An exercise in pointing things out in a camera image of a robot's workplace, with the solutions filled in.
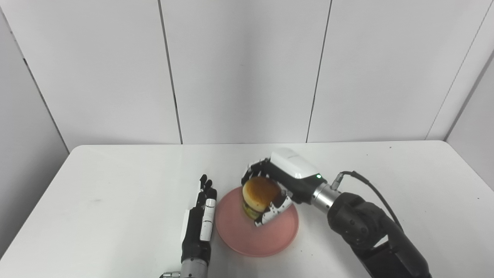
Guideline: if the pink plate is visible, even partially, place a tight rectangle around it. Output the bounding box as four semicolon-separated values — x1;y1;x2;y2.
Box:
215;186;299;258

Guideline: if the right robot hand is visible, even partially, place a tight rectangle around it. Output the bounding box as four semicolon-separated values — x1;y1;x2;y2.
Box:
241;147;328;227

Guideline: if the toy hamburger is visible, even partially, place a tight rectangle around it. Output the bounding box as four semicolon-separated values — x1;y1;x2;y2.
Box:
242;177;281;220

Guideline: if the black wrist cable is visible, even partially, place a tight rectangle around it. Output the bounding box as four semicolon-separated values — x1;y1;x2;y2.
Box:
331;171;404;232

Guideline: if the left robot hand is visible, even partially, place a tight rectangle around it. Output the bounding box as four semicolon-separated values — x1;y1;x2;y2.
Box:
180;174;218;264

